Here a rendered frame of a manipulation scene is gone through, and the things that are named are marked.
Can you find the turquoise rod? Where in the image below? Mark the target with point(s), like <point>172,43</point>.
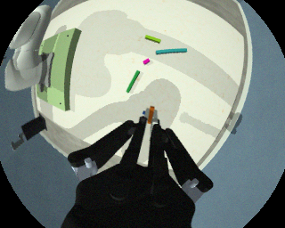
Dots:
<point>180,50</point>

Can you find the orange bar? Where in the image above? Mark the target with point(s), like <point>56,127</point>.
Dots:
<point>151,113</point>

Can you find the lime green rod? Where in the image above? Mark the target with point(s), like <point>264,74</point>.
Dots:
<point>153,39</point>

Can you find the dark green rod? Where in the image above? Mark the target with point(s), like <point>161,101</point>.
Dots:
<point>132,81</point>

